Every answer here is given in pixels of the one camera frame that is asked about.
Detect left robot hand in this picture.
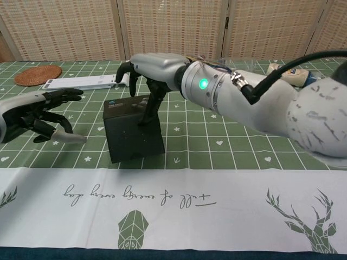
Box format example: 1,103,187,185
0,88,87,144

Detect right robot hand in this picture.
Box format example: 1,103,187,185
115,53,190,127

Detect black cardboard box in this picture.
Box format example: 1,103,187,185
102,94,166,164

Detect round woven brown coaster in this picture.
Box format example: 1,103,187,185
15,64,62,87

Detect bamboo folding screen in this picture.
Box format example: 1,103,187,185
0,0,347,62

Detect white folding stand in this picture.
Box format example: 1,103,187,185
42,73,131,92

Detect clear plastic cup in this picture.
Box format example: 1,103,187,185
221,58,258,73

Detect green grid tablecloth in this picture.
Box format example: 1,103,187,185
0,58,347,260

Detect mayonnaise squeeze bottle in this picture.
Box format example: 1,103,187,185
266,63,323,88

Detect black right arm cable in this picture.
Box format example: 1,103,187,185
232,50,347,106

